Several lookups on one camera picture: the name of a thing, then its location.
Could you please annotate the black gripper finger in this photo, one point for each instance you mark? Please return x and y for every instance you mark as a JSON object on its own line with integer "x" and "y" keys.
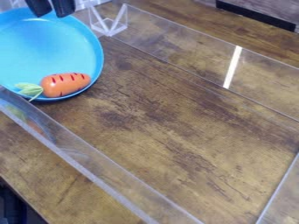
{"x": 40, "y": 7}
{"x": 64, "y": 7}

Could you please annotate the blue round tray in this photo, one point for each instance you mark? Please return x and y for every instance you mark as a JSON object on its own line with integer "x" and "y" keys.
{"x": 45, "y": 45}

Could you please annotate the orange toy carrot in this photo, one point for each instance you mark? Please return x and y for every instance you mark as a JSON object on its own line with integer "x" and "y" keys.
{"x": 55, "y": 85}

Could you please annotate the black bar at table edge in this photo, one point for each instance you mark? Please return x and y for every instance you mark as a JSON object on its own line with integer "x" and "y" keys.
{"x": 279, "y": 13}

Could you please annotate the clear acrylic front wall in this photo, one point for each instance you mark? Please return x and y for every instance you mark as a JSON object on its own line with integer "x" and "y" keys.
{"x": 150, "y": 205}

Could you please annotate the clear acrylic wall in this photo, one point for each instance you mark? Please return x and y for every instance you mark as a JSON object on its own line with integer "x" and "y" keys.
{"x": 150, "y": 205}
{"x": 247, "y": 73}
{"x": 282, "y": 208}

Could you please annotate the clear acrylic back wall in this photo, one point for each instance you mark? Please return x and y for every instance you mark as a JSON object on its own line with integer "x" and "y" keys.
{"x": 247, "y": 73}

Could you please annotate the clear acrylic right wall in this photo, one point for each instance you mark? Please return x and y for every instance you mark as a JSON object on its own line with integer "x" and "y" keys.
{"x": 282, "y": 208}

